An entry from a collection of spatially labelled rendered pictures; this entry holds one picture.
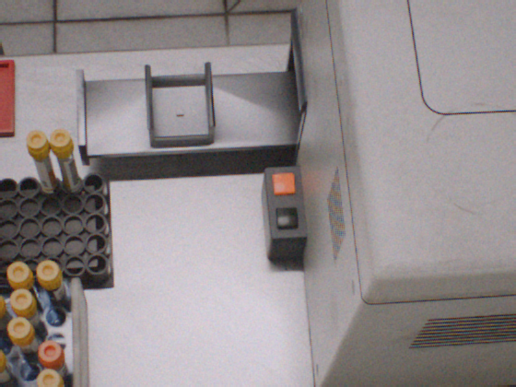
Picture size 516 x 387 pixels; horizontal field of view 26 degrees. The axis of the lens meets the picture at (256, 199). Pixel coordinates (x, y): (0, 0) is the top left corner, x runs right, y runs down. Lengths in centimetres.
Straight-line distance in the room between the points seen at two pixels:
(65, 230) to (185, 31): 115
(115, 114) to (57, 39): 110
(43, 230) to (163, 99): 14
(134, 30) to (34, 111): 106
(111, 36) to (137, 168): 108
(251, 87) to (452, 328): 31
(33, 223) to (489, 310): 39
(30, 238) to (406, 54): 37
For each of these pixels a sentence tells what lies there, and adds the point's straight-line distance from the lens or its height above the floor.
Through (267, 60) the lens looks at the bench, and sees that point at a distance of 98.
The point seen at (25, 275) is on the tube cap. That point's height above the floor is 99.
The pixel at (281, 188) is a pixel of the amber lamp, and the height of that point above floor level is 93.
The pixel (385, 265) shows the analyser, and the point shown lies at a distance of 59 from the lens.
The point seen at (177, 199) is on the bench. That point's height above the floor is 87.
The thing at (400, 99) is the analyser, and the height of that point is 118.
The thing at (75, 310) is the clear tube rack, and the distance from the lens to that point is 82.
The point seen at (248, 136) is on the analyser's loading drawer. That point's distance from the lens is 90.
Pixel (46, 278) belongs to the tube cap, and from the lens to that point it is 78.
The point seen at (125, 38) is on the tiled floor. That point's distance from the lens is 200.
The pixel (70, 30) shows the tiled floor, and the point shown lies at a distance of 201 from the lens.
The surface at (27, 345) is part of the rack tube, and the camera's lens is 79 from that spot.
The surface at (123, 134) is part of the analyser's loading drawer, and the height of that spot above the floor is 91.
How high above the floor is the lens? 173
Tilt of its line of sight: 68 degrees down
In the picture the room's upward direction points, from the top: 8 degrees clockwise
